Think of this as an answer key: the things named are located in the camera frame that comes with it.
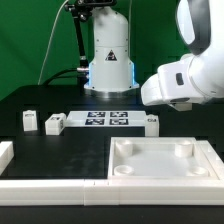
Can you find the white square tabletop part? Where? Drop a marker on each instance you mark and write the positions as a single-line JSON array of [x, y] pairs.
[[161, 158]]

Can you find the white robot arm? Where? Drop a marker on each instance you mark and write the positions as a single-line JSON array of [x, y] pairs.
[[196, 78]]

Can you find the white U-shaped fence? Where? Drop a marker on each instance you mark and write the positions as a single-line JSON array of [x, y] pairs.
[[114, 191]]

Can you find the white marker base plate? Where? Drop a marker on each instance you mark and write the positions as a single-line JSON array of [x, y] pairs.
[[105, 119]]

